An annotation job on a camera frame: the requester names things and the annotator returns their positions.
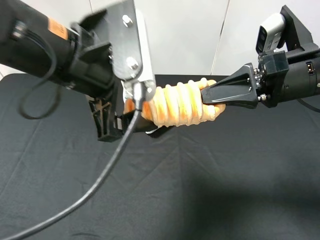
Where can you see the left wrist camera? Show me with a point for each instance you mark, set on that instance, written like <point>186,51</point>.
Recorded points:
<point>131,59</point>

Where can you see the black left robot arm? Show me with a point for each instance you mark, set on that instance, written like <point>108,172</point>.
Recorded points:
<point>33,43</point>

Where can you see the black tablecloth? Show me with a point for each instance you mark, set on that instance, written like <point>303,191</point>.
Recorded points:
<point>249,175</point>

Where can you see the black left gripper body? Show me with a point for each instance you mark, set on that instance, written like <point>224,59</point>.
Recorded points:
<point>91,66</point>

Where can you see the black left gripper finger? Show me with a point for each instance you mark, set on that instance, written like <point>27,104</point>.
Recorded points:
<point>108,123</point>
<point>143,125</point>

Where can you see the sliced bread loaf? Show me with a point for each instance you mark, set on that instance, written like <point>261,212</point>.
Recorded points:
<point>181,105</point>

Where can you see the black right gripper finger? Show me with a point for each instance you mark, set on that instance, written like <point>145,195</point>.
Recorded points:
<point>238,90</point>

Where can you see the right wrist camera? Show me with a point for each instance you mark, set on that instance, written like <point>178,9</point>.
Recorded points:
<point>270,33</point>

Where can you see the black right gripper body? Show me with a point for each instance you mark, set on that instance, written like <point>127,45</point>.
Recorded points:
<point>273,68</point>

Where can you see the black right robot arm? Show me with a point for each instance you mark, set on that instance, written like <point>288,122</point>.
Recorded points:
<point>303,79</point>

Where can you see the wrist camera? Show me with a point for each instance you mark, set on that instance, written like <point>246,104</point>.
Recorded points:
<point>270,33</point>
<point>131,59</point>

